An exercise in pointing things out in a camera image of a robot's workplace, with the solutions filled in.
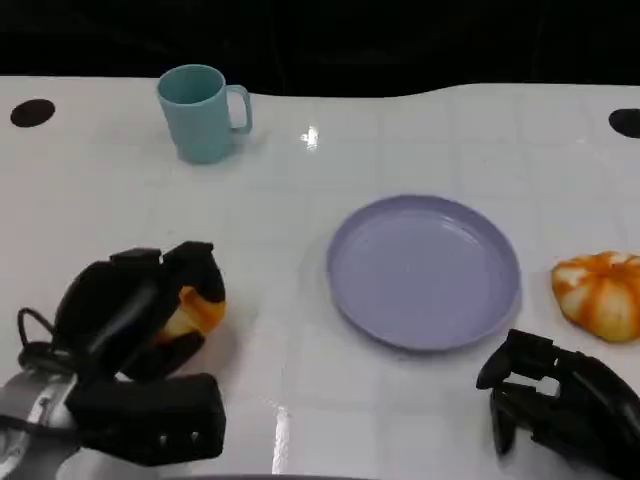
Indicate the black table grommet hole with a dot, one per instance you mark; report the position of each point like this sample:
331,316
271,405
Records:
32,112
627,121

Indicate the black backdrop curtain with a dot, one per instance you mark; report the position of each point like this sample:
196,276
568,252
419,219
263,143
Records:
320,40

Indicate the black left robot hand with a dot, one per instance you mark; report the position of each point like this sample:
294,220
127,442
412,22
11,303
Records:
115,310

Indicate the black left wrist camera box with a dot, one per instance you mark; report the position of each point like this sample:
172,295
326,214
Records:
155,415

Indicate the lilac plate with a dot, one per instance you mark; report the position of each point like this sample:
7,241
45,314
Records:
420,270

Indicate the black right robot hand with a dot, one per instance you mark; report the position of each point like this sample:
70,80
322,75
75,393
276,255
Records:
580,400

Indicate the pale green mug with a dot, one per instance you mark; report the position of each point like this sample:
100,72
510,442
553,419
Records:
197,120

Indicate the orange and white bread roll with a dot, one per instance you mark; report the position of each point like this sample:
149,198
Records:
200,315
600,295

